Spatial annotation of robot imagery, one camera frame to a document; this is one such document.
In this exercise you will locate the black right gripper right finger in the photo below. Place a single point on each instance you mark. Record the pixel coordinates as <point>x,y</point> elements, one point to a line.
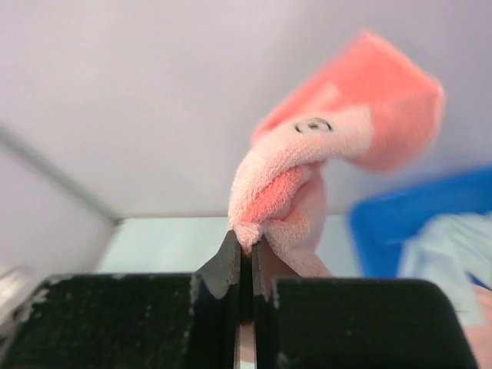
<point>353,322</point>

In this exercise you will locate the white light blue towel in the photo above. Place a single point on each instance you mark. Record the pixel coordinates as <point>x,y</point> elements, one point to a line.
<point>453,251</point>

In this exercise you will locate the pale pink towel in bin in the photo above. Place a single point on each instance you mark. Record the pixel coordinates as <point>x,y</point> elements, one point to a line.
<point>479,337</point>

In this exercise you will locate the pink cartoon face towel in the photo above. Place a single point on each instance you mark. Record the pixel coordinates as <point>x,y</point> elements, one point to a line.
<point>371,105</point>

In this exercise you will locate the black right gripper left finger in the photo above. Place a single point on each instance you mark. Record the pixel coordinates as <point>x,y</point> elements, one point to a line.
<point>121,321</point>

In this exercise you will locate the blue plastic bin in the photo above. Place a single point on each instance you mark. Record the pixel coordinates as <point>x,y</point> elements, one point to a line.
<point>380,224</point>

